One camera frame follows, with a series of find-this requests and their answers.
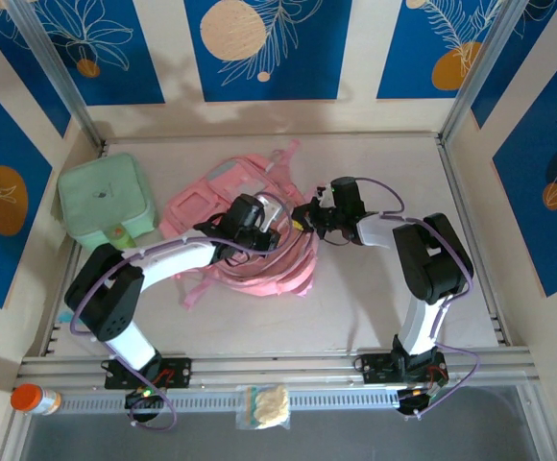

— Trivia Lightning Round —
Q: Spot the pink student backpack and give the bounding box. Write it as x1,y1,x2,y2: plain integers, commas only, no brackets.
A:
157,138,318,311

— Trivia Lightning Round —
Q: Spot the green lunch bag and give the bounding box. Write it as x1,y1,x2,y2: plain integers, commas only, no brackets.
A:
57,152,158,251

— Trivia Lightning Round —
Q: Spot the plastic bag with white gloves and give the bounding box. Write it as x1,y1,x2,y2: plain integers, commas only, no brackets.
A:
234,383,292,431

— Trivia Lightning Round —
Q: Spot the orange-capped bottle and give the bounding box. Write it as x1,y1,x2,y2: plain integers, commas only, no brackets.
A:
10,382,62,417

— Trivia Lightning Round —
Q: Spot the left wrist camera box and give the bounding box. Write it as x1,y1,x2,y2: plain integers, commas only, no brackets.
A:
254,193,285,226

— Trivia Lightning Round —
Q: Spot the aluminium table side rail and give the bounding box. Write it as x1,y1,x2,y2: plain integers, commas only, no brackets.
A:
436,136,515,348

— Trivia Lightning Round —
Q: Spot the aluminium mounting rail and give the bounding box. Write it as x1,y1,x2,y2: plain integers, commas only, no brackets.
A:
16,353,535,385

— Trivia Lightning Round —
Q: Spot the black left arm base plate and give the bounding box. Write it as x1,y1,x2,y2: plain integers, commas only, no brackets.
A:
104,357,193,390

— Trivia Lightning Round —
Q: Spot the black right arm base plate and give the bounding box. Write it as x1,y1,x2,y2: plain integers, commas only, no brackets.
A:
358,352,450,385

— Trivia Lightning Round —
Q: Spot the grey slotted cable duct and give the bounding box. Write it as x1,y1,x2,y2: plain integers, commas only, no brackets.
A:
60,387,400,415

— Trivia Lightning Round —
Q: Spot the aluminium frame post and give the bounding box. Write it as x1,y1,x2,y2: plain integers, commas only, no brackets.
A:
437,0,524,145
7,0,106,150

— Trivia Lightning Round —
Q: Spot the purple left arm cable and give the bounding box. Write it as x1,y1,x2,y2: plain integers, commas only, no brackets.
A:
69,191,295,430

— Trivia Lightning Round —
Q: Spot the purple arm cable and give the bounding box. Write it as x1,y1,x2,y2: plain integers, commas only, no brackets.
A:
354,177,481,423
69,191,295,430

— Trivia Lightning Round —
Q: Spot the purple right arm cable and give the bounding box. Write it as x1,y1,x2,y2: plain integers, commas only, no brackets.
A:
354,177,481,423

